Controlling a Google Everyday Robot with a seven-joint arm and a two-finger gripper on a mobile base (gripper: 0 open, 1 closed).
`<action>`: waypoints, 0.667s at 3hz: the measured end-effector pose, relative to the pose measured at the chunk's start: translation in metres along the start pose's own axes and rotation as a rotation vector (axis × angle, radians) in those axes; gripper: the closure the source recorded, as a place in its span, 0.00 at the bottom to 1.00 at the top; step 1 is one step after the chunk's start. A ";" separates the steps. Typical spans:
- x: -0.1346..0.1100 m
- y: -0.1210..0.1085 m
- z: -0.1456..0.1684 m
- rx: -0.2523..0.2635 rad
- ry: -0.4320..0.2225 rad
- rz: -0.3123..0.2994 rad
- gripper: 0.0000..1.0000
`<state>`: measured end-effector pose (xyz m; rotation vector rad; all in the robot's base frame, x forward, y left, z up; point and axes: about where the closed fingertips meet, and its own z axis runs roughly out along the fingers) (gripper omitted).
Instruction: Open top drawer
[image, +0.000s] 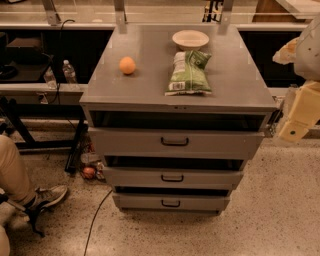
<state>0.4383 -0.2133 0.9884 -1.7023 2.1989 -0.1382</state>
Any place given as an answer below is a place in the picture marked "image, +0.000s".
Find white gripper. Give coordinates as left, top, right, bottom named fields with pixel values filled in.
left=272, top=38, right=320, bottom=143

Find person leg tan trousers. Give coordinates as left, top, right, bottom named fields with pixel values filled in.
left=0, top=135, right=36, bottom=206

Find grey sneaker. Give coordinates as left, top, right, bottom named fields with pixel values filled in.
left=29, top=185, right=68, bottom=210

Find orange fruit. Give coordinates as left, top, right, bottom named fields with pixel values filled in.
left=119, top=57, right=136, bottom=75

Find green chip bag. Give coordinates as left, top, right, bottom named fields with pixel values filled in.
left=165, top=50, right=212, bottom=96

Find beige bowl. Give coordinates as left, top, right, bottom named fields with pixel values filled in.
left=172, top=30, right=209, bottom=51

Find black chair base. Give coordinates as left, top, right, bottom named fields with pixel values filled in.
left=0, top=193, right=45, bottom=238

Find grey middle drawer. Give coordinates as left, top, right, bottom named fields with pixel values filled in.
left=103, top=167, right=243, bottom=190

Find grey drawer cabinet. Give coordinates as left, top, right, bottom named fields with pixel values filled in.
left=79, top=23, right=278, bottom=216

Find grey bottom drawer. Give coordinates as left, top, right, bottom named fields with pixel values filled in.
left=113, top=193, right=230, bottom=212

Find grey drawer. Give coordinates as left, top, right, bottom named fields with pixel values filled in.
left=103, top=167, right=243, bottom=190
left=113, top=193, right=230, bottom=212
left=89, top=128, right=264, bottom=160

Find clear water bottle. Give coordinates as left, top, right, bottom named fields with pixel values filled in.
left=44, top=67, right=57, bottom=90
left=62, top=60, right=78, bottom=89

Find red items on floor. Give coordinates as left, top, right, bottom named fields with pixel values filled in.
left=80, top=143, right=105, bottom=181

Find black floor cable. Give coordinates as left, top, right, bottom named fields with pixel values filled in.
left=83, top=189, right=114, bottom=256

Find dark box on shelf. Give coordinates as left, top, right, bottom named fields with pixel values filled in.
left=6, top=37, right=44, bottom=64

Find grey top drawer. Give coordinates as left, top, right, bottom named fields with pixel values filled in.
left=89, top=128, right=264, bottom=160

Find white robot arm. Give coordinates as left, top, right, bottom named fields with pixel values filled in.
left=272, top=16, right=320, bottom=143

